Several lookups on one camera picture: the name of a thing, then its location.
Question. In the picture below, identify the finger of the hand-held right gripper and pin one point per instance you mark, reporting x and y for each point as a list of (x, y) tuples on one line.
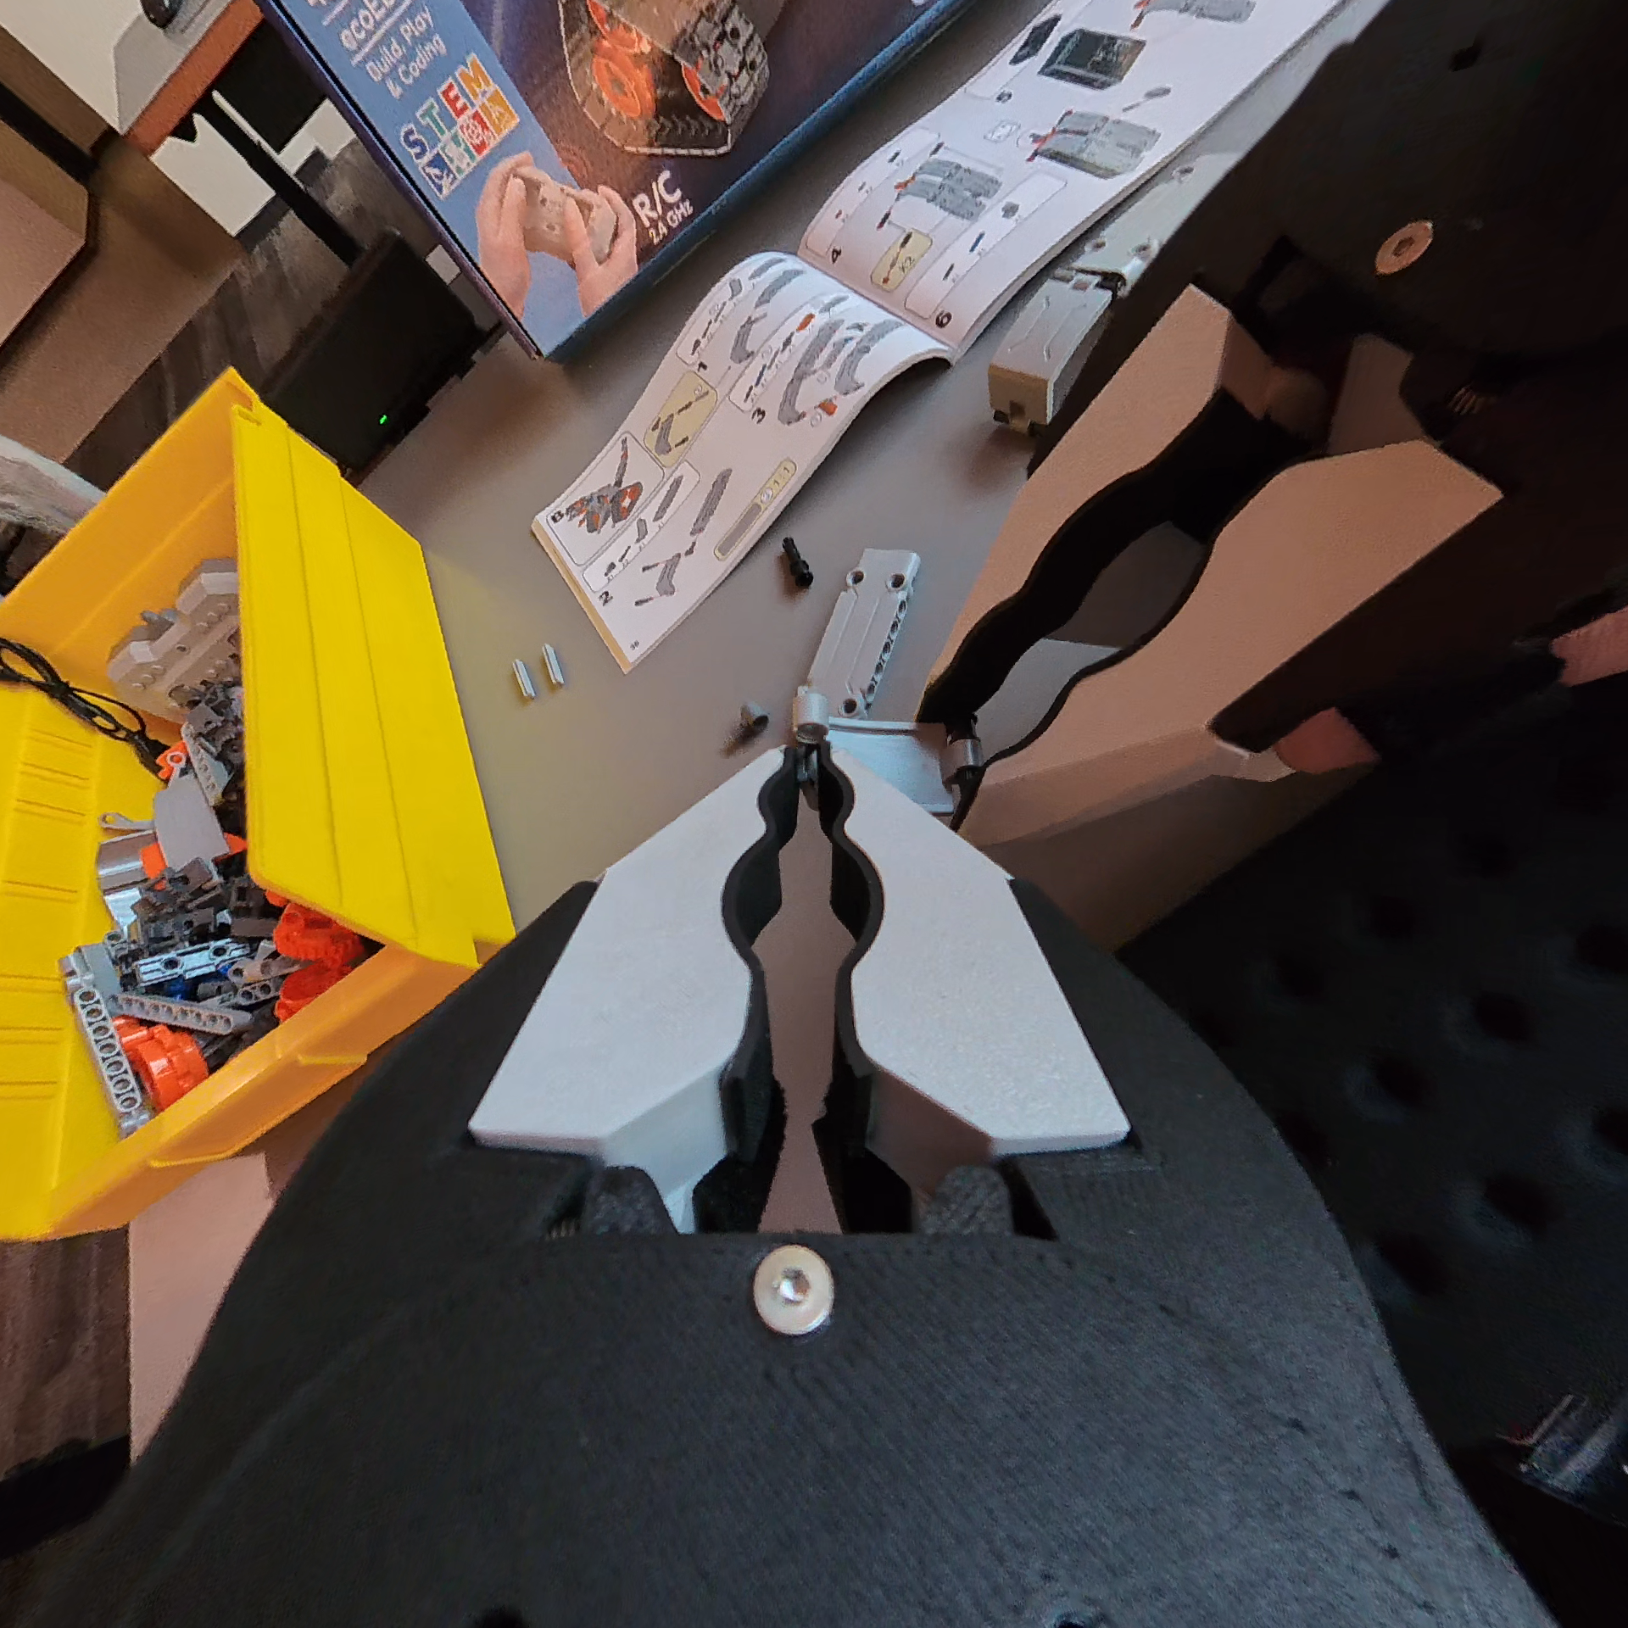
[(1119, 418), (1272, 597)]

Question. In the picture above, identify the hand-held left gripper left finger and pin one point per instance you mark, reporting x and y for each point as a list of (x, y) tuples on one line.
[(623, 1017)]

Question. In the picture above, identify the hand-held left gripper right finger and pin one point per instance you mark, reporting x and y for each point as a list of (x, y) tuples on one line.
[(968, 1017)]

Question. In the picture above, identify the small grey panel with pins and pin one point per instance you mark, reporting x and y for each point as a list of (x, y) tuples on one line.
[(879, 744)]

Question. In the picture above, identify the grey desk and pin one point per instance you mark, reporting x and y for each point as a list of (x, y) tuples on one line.
[(611, 482)]

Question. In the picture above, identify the person's right hand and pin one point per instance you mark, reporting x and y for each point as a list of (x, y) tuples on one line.
[(1326, 744)]

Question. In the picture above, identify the curved grey brick assembly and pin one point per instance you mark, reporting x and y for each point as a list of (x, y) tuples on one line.
[(1049, 356)]

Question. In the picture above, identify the open building instruction booklet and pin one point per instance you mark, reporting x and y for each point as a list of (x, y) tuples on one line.
[(890, 292)]

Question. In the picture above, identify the flat grey brick panel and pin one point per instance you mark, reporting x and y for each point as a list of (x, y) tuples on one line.
[(871, 622)]

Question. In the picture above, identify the small grey axle connector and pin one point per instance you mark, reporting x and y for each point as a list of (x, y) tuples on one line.
[(751, 719)]

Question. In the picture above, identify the black connector pin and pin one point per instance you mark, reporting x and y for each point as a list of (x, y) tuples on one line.
[(797, 562)]

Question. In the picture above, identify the yellow plastic bin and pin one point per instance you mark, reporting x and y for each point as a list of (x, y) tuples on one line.
[(344, 711)]

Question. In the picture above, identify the pile of building brick pieces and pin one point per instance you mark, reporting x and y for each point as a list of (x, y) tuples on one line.
[(191, 940)]

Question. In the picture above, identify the blue building kit box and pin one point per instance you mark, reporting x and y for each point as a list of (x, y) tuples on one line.
[(598, 139)]

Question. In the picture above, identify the black device with green light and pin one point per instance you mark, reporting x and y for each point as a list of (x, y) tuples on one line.
[(375, 356)]

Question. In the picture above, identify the white side table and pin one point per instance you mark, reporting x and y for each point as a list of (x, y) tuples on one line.
[(102, 50)]

